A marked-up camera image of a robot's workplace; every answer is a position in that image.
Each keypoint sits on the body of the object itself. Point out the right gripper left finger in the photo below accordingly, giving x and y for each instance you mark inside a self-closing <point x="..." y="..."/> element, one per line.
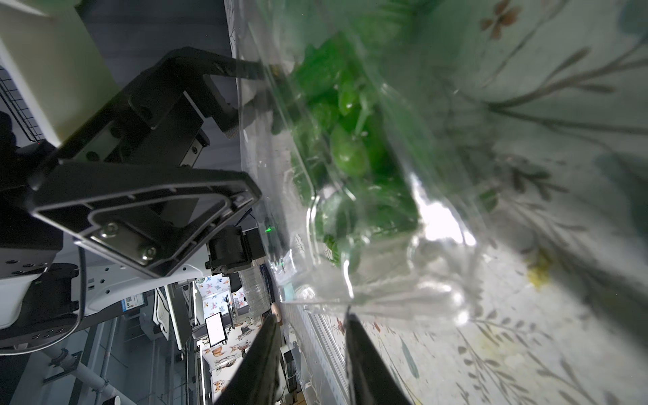
<point x="256" y="381"/>

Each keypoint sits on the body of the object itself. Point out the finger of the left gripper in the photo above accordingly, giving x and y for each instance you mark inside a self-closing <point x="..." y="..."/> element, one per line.
<point x="195" y="67"/>
<point x="107" y="209"/>

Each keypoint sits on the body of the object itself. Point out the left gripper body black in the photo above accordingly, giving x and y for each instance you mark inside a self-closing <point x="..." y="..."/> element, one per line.
<point x="153" y="121"/>

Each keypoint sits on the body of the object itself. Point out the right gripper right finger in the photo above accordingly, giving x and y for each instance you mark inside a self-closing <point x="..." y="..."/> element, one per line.
<point x="370" y="382"/>

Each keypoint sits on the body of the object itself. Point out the clear pepper container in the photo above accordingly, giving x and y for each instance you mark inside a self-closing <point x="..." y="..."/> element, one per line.
<point x="427" y="275"/>

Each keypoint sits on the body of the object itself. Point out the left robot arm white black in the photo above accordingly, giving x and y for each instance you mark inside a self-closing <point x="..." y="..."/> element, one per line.
<point x="55" y="65"/>

